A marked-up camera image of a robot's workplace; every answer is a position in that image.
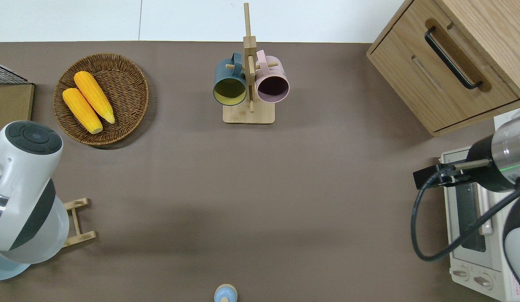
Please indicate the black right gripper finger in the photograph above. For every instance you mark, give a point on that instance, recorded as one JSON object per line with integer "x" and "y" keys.
{"x": 425, "y": 177}

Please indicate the dark blue mug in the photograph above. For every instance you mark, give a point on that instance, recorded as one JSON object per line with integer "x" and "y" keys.
{"x": 226, "y": 73}

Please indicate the brown wicker basket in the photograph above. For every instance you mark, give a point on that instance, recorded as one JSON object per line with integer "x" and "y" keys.
{"x": 126, "y": 92}

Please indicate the blue service bell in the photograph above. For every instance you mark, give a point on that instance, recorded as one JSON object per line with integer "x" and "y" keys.
{"x": 225, "y": 294}

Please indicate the gray plate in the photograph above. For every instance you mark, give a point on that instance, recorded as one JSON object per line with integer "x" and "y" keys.
{"x": 6, "y": 268}

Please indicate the white toaster oven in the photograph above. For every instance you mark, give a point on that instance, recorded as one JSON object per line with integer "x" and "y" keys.
{"x": 469, "y": 268}

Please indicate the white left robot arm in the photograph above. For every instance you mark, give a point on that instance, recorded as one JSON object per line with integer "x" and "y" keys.
{"x": 21, "y": 176}

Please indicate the yellow corn cob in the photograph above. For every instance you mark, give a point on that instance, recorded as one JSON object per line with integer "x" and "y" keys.
{"x": 81, "y": 111}
{"x": 94, "y": 96}

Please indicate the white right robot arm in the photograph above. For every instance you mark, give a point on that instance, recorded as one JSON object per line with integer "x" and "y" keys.
{"x": 516, "y": 142}

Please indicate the brown table mat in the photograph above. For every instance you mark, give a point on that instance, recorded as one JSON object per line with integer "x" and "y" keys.
{"x": 260, "y": 188}

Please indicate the wooden mug tree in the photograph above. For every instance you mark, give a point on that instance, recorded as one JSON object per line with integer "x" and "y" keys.
{"x": 248, "y": 115}

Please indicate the wooden plate rack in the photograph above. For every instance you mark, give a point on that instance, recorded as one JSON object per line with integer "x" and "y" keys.
{"x": 76, "y": 224}

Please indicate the pink mug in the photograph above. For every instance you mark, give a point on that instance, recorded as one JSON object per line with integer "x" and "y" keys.
{"x": 272, "y": 73}

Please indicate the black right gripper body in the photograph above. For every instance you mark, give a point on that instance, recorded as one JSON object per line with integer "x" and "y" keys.
{"x": 490, "y": 167}

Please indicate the wooden cabinet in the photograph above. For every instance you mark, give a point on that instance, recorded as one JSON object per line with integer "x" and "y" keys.
{"x": 411, "y": 84}

